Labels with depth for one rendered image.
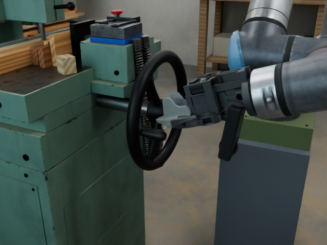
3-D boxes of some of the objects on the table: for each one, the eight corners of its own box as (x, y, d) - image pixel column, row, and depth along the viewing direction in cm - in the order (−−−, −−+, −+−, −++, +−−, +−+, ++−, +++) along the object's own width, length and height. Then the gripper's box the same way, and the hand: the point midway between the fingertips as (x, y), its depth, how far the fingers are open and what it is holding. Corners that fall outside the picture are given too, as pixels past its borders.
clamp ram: (96, 62, 93) (93, 26, 89) (72, 59, 96) (68, 24, 92) (116, 54, 100) (114, 21, 97) (93, 52, 103) (90, 19, 100)
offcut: (77, 73, 86) (75, 56, 85) (64, 75, 84) (62, 58, 83) (70, 69, 89) (68, 53, 87) (57, 72, 87) (55, 55, 85)
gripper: (254, 61, 67) (157, 84, 78) (241, 74, 60) (136, 97, 71) (265, 105, 69) (169, 121, 80) (254, 123, 62) (150, 138, 73)
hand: (163, 122), depth 76 cm, fingers closed
